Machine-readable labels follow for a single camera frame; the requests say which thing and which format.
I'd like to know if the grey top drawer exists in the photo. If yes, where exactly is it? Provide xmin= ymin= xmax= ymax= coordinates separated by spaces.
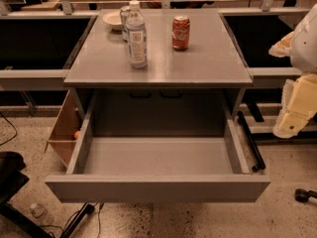
xmin=46 ymin=89 xmax=270 ymax=203

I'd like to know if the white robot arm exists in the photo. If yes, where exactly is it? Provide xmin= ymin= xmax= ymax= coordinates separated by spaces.
xmin=268 ymin=5 xmax=317 ymax=139

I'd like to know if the grey drawer cabinet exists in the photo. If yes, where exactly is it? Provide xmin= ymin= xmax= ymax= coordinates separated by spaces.
xmin=63 ymin=7 xmax=255 ymax=124

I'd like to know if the black rod on floor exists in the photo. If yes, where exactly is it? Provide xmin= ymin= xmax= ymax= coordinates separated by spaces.
xmin=238 ymin=111 xmax=265 ymax=173

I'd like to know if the black caster wheel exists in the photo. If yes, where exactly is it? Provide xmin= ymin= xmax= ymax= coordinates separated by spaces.
xmin=294 ymin=188 xmax=317 ymax=202

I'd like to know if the red cola can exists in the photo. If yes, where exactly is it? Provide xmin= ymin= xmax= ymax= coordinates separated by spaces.
xmin=172 ymin=15 xmax=190 ymax=51

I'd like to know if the clear plastic water bottle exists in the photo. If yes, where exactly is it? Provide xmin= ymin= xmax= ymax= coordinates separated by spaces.
xmin=125 ymin=0 xmax=148 ymax=68

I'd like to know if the white bowl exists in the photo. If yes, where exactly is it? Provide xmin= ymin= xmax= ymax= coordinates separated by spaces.
xmin=102 ymin=11 xmax=122 ymax=31

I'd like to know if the wooden side box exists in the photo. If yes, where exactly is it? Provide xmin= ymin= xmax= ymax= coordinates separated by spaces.
xmin=48 ymin=92 xmax=82 ymax=167

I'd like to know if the black power strip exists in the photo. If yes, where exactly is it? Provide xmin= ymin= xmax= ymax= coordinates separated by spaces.
xmin=59 ymin=203 xmax=95 ymax=238

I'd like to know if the plastic bottle on floor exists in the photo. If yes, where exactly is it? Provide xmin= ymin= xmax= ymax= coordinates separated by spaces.
xmin=30 ymin=203 xmax=53 ymax=225

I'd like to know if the black chair base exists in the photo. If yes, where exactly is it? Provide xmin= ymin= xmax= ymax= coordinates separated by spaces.
xmin=0 ymin=151 xmax=52 ymax=238

